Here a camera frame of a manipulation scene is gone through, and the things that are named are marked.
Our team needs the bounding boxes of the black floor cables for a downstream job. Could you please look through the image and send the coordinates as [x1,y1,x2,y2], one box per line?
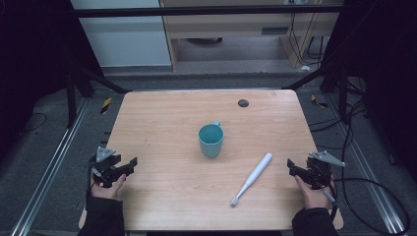
[309,77,370,152]

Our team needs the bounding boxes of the person's left hand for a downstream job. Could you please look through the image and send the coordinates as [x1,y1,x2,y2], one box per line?
[89,171,128,202]

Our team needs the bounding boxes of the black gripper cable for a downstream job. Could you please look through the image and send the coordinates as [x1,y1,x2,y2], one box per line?
[322,176,412,236]
[85,162,96,199]

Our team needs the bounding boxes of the black hanging desk cables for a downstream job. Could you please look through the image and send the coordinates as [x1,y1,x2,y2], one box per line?
[287,12,327,67]

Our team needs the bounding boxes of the aluminium floor rail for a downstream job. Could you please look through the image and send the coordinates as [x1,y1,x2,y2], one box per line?
[11,97,91,236]
[323,92,408,236]

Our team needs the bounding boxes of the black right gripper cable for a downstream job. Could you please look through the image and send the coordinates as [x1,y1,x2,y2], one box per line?
[322,176,412,236]

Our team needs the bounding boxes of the thin black floor cable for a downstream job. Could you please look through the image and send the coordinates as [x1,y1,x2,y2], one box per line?
[21,112,48,134]

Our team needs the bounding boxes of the dark curtain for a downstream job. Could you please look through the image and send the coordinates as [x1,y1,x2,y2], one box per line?
[0,0,105,161]
[319,0,417,185]

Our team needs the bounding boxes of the person's right hand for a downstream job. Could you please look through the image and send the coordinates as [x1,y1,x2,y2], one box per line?
[293,174,336,210]

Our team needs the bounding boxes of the white electric toothbrush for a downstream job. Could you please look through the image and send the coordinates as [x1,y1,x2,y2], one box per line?
[229,151,274,207]

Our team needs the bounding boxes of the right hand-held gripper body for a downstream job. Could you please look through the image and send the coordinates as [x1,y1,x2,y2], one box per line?
[306,149,346,191]

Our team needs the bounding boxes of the yellow black floor tape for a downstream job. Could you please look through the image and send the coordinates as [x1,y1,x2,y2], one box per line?
[310,93,329,109]
[99,96,113,115]

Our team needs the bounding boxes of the teal cup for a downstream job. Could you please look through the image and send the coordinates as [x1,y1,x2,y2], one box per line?
[197,120,226,159]

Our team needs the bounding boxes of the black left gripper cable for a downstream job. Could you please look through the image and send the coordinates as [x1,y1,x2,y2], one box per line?
[85,162,96,199]

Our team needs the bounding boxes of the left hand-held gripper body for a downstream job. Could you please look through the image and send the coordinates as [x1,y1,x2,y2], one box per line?
[89,146,122,189]

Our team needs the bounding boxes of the black metal frame strut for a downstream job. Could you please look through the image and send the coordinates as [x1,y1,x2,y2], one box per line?
[280,61,349,125]
[65,63,133,129]

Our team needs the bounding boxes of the black horizontal frame bar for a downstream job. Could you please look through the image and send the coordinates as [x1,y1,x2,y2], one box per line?
[73,4,344,19]

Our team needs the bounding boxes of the light wooden desk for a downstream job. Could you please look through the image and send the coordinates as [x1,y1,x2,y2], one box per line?
[158,0,342,72]

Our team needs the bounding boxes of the white cabinet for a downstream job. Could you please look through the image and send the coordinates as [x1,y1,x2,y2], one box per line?
[70,0,173,69]

